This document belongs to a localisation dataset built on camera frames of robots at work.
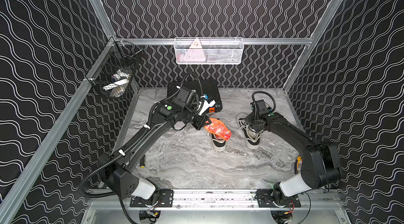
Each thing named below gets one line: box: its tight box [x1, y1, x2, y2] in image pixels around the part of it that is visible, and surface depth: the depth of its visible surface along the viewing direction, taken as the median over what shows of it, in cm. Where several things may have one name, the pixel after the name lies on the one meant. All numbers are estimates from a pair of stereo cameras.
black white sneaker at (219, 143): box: [209, 132, 227, 152], surface depth 89 cm
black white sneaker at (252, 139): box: [236, 112, 263, 150], surface depth 90 cm
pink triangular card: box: [186, 37, 206, 62], surface depth 92 cm
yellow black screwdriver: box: [139, 154, 146, 168], surface depth 85 cm
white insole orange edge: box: [204, 117, 232, 141], surface depth 77 cm
